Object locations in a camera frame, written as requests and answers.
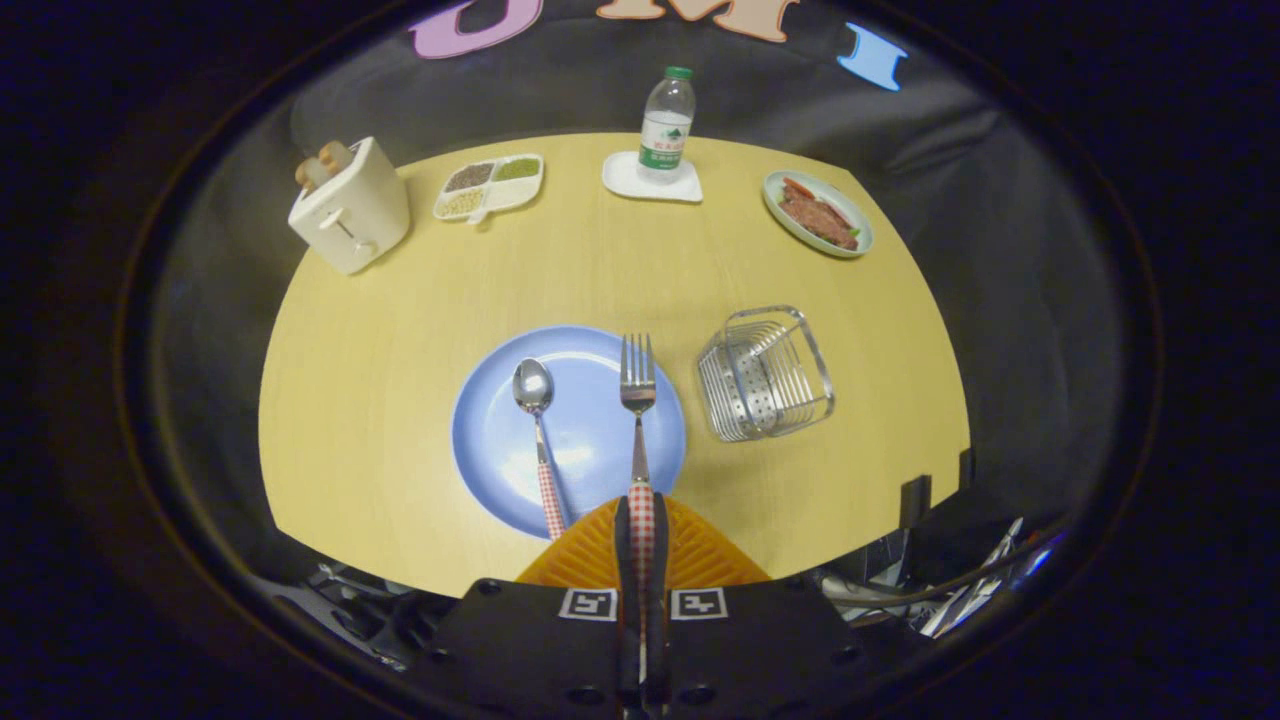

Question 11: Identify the bundle of cables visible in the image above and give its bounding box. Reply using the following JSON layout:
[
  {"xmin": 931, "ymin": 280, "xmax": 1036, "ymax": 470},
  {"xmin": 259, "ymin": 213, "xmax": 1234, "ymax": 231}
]
[{"xmin": 815, "ymin": 515, "xmax": 1061, "ymax": 641}]

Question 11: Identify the cream toaster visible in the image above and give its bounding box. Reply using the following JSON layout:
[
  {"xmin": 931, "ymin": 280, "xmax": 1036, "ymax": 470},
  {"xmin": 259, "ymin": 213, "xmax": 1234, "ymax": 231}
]
[{"xmin": 288, "ymin": 137, "xmax": 412, "ymax": 276}]

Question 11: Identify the white divided dish of beans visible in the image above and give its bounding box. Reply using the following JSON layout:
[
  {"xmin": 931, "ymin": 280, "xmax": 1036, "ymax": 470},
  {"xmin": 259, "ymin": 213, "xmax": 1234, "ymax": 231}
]
[{"xmin": 432, "ymin": 153, "xmax": 545, "ymax": 226}]

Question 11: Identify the pale green plate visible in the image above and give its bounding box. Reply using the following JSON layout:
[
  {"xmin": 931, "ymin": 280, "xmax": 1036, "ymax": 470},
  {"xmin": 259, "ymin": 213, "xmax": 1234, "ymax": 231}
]
[{"xmin": 762, "ymin": 170, "xmax": 875, "ymax": 259}]

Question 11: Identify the fork with red checked handle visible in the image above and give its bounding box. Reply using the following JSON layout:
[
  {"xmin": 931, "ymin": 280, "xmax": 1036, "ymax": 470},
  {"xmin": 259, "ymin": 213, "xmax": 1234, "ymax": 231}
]
[{"xmin": 619, "ymin": 333, "xmax": 658, "ymax": 593}]

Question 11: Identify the black backdrop cloth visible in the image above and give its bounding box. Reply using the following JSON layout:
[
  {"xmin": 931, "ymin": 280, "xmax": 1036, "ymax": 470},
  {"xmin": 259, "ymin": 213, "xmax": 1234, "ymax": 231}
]
[{"xmin": 150, "ymin": 0, "xmax": 1131, "ymax": 561}]

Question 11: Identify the spoon with red checked handle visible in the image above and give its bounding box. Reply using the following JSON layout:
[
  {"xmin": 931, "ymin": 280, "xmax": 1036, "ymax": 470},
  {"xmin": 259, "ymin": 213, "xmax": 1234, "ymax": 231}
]
[{"xmin": 512, "ymin": 358, "xmax": 569, "ymax": 542}]

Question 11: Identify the blue plate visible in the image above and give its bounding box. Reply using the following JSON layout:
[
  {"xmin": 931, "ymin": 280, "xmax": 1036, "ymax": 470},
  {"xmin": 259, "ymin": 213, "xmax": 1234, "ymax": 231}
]
[{"xmin": 451, "ymin": 326, "xmax": 689, "ymax": 541}]

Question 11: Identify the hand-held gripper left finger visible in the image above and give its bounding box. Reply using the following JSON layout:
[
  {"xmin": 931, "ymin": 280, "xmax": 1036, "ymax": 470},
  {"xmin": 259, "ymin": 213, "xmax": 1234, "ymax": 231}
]
[{"xmin": 425, "ymin": 495, "xmax": 646, "ymax": 720}]

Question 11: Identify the clear water bottle green cap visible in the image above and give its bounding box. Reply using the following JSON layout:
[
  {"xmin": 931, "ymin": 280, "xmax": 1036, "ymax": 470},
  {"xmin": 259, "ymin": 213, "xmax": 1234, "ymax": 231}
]
[{"xmin": 637, "ymin": 66, "xmax": 697, "ymax": 186}]

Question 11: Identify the sliced red meat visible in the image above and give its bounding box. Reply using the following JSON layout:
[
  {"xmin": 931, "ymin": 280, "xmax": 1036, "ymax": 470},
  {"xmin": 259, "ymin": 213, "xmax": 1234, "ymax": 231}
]
[{"xmin": 778, "ymin": 177, "xmax": 861, "ymax": 251}]

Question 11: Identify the white coaster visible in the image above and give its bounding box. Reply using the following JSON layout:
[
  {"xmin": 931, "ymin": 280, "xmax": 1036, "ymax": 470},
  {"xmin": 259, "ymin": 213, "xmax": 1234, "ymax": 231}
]
[{"xmin": 602, "ymin": 151, "xmax": 704, "ymax": 204}]

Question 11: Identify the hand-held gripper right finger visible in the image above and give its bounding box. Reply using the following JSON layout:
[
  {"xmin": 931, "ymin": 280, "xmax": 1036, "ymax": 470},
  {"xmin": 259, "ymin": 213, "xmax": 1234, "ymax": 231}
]
[{"xmin": 645, "ymin": 495, "xmax": 871, "ymax": 720}]

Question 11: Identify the metal wire basket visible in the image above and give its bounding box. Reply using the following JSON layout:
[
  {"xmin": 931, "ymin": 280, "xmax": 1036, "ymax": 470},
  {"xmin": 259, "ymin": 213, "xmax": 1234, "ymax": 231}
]
[{"xmin": 697, "ymin": 305, "xmax": 836, "ymax": 444}]

